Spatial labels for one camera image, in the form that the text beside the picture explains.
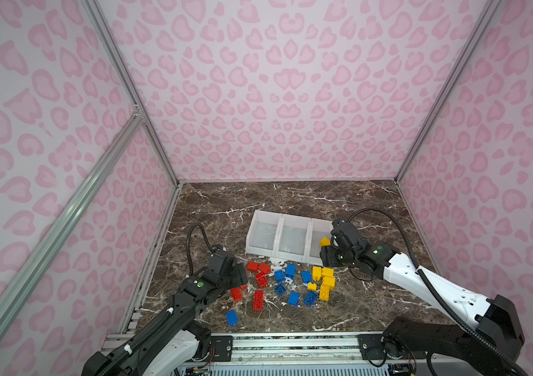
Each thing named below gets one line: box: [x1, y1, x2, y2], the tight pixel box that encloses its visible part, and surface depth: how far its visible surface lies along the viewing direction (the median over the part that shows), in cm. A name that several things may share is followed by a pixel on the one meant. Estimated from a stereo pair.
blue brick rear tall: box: [285, 263, 298, 279], surface depth 89 cm
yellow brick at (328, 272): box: [321, 267, 335, 279], surface depth 88 cm
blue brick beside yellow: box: [300, 270, 313, 284], surface depth 90 cm
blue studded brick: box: [303, 290, 319, 308], surface depth 84 cm
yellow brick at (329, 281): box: [322, 276, 336, 288], surface depth 87 cm
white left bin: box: [245, 209, 283, 258], surface depth 100 cm
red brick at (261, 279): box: [255, 272, 269, 289], surface depth 88 cm
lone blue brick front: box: [225, 310, 240, 327], surface depth 81 cm
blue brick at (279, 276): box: [274, 269, 286, 283], surface depth 87 cm
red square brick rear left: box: [246, 260, 260, 272], surface depth 94 cm
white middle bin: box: [275, 213, 312, 263], surface depth 100 cm
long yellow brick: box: [319, 285, 330, 302], surface depth 86 cm
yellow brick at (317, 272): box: [311, 266, 323, 282], surface depth 88 cm
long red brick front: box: [252, 289, 265, 311], surface depth 84 cm
